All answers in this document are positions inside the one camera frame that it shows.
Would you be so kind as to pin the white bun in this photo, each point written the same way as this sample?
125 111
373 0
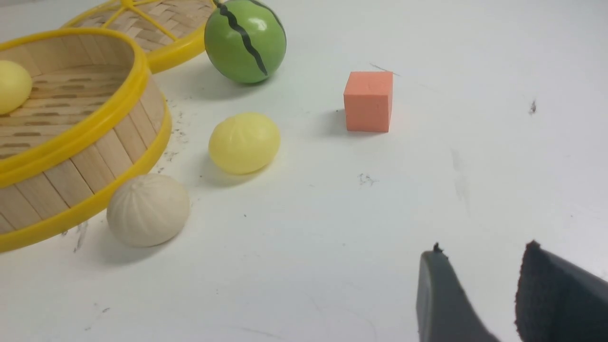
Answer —
148 210

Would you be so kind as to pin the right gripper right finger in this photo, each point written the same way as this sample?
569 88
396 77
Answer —
557 301

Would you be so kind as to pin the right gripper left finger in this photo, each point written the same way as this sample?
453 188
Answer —
444 313

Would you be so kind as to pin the orange foam cube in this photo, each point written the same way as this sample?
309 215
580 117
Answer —
368 99

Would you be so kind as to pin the woven bamboo steamer lid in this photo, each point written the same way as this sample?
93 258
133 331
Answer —
171 32

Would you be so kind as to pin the bamboo steamer tray yellow rim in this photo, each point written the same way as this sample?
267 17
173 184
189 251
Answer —
94 119

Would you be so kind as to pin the green toy watermelon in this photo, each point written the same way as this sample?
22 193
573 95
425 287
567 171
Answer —
245 40

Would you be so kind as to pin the yellow bun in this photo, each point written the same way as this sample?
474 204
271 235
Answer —
15 86
244 143

